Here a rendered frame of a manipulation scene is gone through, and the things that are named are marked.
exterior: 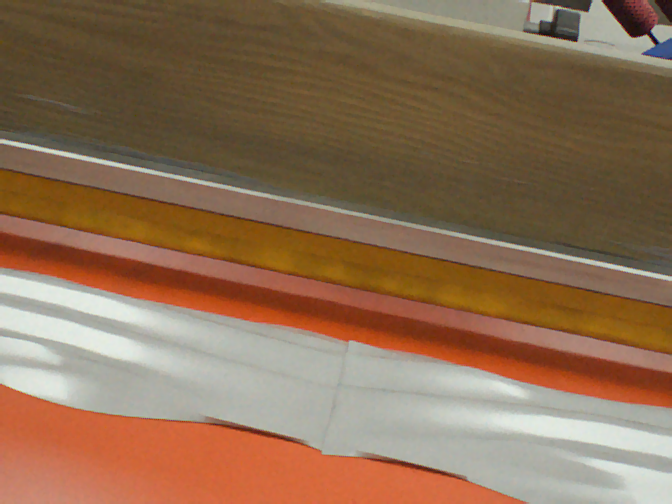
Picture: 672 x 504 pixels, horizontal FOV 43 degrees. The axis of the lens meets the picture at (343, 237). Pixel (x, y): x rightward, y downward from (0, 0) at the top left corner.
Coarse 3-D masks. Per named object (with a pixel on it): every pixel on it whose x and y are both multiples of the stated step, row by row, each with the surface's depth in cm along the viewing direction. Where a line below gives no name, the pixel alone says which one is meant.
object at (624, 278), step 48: (0, 144) 29; (48, 144) 29; (144, 192) 28; (192, 192) 28; (240, 192) 28; (288, 192) 29; (384, 240) 28; (432, 240) 28; (480, 240) 28; (528, 240) 29; (576, 288) 28; (624, 288) 28
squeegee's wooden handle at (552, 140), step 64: (0, 0) 29; (64, 0) 28; (128, 0) 28; (192, 0) 28; (256, 0) 28; (320, 0) 28; (0, 64) 29; (64, 64) 29; (128, 64) 29; (192, 64) 28; (256, 64) 28; (320, 64) 28; (384, 64) 28; (448, 64) 28; (512, 64) 27; (576, 64) 27; (640, 64) 27; (0, 128) 30; (64, 128) 30; (128, 128) 29; (192, 128) 29; (256, 128) 29; (320, 128) 29; (384, 128) 28; (448, 128) 28; (512, 128) 28; (576, 128) 28; (640, 128) 28; (320, 192) 29; (384, 192) 29; (448, 192) 29; (512, 192) 29; (576, 192) 28; (640, 192) 28; (640, 256) 29
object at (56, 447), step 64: (0, 256) 29; (64, 256) 31; (128, 256) 32; (192, 256) 33; (256, 320) 28; (320, 320) 29; (0, 384) 21; (0, 448) 19; (64, 448) 19; (128, 448) 20; (192, 448) 20; (256, 448) 21
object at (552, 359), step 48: (384, 336) 29; (432, 336) 30; (480, 336) 31; (528, 336) 31; (576, 336) 32; (576, 384) 28; (624, 384) 29; (336, 480) 20; (384, 480) 20; (432, 480) 21
